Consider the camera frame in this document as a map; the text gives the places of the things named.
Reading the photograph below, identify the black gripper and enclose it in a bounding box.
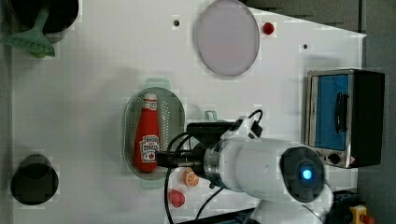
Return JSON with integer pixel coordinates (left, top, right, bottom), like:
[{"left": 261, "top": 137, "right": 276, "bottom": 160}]
[{"left": 156, "top": 121, "right": 237, "bottom": 178}]

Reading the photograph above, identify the red plush ketchup bottle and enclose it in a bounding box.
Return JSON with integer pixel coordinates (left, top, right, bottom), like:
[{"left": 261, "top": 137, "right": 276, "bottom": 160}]
[{"left": 134, "top": 92, "right": 161, "bottom": 173}]

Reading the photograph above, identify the green mug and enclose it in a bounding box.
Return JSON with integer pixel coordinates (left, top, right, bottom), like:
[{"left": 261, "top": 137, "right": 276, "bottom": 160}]
[{"left": 205, "top": 110, "right": 225, "bottom": 122}]

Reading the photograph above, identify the orange slice toy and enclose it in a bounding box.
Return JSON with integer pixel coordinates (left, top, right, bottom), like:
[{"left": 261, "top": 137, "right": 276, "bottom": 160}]
[{"left": 182, "top": 168, "right": 200, "bottom": 188}]

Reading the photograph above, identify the red strawberry toy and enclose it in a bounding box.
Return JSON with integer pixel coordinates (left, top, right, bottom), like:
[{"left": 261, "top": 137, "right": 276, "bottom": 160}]
[{"left": 168, "top": 189, "right": 186, "bottom": 208}]

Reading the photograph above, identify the grey round plate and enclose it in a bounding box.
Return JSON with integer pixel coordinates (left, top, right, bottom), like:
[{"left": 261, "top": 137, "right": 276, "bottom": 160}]
[{"left": 195, "top": 0, "right": 260, "bottom": 76}]

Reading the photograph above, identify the small red tomato toy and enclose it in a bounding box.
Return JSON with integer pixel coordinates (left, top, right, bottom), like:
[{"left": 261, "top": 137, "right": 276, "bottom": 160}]
[{"left": 262, "top": 22, "right": 275, "bottom": 35}]

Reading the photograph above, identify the silver toaster oven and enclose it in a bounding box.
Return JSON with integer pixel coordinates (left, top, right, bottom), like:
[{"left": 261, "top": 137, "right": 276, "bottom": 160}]
[{"left": 304, "top": 69, "right": 385, "bottom": 169}]

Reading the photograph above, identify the black cup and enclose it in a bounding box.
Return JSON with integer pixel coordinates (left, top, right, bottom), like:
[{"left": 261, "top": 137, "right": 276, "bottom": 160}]
[{"left": 10, "top": 154, "right": 59, "bottom": 205}]

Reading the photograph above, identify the yellow red emergency button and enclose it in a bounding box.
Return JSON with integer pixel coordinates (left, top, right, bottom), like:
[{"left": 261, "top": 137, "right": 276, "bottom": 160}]
[{"left": 349, "top": 205, "right": 375, "bottom": 224}]

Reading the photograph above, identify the black pot top left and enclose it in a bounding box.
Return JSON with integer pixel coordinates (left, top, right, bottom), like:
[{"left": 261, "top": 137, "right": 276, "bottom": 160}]
[{"left": 8, "top": 0, "right": 79, "bottom": 43}]

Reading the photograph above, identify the green spatula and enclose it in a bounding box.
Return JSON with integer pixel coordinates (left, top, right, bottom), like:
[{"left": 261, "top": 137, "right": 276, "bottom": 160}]
[{"left": 1, "top": 5, "right": 55, "bottom": 57}]

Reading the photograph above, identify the black cable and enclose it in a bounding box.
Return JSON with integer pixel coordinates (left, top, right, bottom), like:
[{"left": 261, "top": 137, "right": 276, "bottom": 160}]
[{"left": 163, "top": 108, "right": 264, "bottom": 224}]

